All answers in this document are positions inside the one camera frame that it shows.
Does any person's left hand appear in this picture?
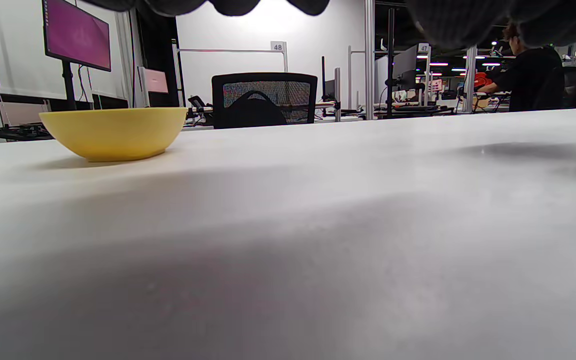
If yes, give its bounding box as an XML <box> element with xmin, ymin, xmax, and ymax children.
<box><xmin>80</xmin><ymin>0</ymin><xmax>576</xmax><ymax>51</ymax></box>

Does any yellow bowl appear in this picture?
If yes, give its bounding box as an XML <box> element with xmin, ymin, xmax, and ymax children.
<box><xmin>38</xmin><ymin>106</ymin><xmax>189</xmax><ymax>163</ymax></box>

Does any grey monitor on arm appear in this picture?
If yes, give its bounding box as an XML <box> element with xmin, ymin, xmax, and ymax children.
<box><xmin>392</xmin><ymin>45</ymin><xmax>419</xmax><ymax>92</ymax></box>

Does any aluminium column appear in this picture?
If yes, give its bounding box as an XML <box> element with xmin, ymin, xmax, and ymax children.
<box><xmin>364</xmin><ymin>0</ymin><xmax>376</xmax><ymax>121</ymax></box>

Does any black mesh office chair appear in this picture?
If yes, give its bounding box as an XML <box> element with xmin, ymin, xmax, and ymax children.
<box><xmin>211</xmin><ymin>72</ymin><xmax>318</xmax><ymax>130</ymax></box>

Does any small pale pink screen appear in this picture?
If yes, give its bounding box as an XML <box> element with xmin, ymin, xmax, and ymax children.
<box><xmin>140</xmin><ymin>66</ymin><xmax>170</xmax><ymax>96</ymax></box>

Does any monitor with purple screen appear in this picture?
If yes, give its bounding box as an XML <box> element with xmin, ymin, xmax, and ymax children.
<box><xmin>41</xmin><ymin>0</ymin><xmax>112</xmax><ymax>72</ymax></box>

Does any white partition frame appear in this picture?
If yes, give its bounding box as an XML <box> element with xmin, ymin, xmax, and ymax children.
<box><xmin>172</xmin><ymin>42</ymin><xmax>289</xmax><ymax>107</ymax></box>

